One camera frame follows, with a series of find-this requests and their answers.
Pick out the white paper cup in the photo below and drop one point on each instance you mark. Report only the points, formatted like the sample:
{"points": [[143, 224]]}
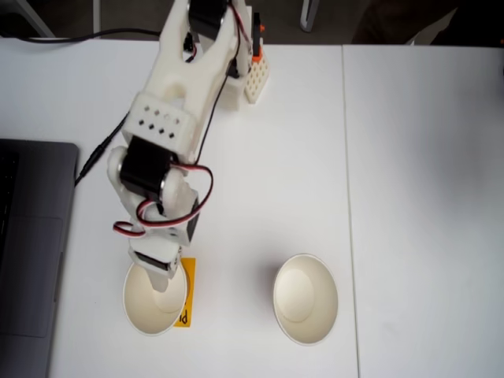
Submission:
{"points": [[141, 311], [305, 299]]}

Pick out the grey laptop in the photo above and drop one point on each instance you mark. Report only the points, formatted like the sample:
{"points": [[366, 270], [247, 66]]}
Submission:
{"points": [[35, 256]]}

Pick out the upright white furniture leg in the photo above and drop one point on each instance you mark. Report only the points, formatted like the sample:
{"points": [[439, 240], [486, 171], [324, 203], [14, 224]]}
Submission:
{"points": [[97, 15]]}

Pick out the white chair frame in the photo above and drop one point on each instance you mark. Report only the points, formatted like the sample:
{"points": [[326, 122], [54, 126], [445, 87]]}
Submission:
{"points": [[411, 37]]}

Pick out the black orange table clamp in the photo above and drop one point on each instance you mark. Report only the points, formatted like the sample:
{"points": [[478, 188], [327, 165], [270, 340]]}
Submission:
{"points": [[258, 35]]}

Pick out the grey chair foot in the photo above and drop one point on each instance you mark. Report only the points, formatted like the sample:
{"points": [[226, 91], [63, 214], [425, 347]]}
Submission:
{"points": [[307, 19]]}

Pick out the slanted white furniture leg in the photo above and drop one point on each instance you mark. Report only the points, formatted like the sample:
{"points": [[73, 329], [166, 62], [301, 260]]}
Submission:
{"points": [[33, 17]]}

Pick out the yellow sticky note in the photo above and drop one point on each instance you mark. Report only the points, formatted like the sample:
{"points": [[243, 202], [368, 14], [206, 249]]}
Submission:
{"points": [[191, 283]]}

